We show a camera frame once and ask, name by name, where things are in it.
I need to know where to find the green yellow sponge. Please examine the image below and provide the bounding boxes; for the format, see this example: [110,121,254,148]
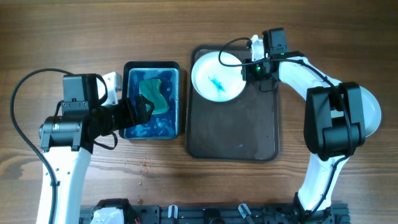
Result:
[139,79,169,114]

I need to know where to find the white plate blue stain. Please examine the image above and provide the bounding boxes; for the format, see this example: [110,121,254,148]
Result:
[191,51,246,102]

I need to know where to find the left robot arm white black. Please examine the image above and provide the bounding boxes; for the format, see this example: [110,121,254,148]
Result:
[37,95,155,223]

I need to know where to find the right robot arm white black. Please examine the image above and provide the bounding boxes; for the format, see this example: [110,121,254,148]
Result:
[242,52,367,223]

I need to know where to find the black tray with blue water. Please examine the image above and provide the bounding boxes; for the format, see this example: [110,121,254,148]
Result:
[119,61,180,140]

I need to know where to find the brown serving tray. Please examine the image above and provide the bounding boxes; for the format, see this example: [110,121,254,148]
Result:
[185,45,280,162]

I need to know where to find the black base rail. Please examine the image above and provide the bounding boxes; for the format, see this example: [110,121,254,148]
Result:
[78,198,351,224]

